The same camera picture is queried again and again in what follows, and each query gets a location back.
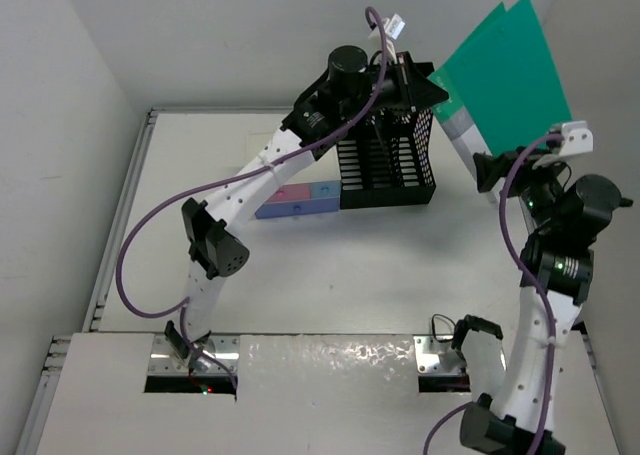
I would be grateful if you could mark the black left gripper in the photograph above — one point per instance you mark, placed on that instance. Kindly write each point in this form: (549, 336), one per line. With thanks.
(410, 89)

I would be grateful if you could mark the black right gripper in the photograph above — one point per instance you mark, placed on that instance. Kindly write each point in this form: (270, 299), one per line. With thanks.
(533, 162)

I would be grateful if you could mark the light blue small drawer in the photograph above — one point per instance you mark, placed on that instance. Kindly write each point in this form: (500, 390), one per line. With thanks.
(325, 189)

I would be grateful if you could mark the pink drawer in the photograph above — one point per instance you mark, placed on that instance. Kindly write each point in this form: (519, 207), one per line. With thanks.
(291, 193)

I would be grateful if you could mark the green folder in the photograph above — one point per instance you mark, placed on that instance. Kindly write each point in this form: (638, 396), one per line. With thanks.
(503, 85)

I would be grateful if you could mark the purple bottom drawer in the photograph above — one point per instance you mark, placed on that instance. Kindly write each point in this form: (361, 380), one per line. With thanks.
(298, 208)

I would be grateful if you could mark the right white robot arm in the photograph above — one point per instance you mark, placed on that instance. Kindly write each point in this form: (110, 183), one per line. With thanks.
(511, 411)

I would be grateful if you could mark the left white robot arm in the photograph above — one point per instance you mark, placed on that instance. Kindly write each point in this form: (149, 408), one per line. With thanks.
(375, 112)

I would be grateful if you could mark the black mesh file organizer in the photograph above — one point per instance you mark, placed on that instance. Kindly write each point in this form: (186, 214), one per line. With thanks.
(384, 161)

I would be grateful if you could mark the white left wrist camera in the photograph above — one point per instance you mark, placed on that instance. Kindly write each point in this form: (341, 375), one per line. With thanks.
(393, 27)

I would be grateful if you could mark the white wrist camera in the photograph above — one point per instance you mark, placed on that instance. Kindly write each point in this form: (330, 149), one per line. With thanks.
(571, 139)
(393, 27)

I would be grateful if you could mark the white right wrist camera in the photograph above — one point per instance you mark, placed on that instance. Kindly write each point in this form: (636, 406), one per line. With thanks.
(571, 139)

